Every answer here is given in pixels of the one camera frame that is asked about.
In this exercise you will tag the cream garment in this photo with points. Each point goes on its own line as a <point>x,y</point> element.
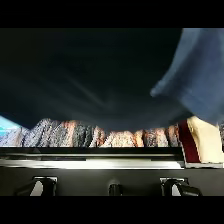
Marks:
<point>206,141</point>

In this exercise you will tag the silver frame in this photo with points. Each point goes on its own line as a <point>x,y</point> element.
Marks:
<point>100,164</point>

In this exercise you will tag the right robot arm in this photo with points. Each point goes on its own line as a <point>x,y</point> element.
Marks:
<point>178,188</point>

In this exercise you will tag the dark red garment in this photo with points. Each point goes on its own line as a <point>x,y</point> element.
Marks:
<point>187,143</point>

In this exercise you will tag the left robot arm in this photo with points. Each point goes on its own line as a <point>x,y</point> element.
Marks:
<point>42,187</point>

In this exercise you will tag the dark navy T-shirt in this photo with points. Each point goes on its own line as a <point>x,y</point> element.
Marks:
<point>100,73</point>

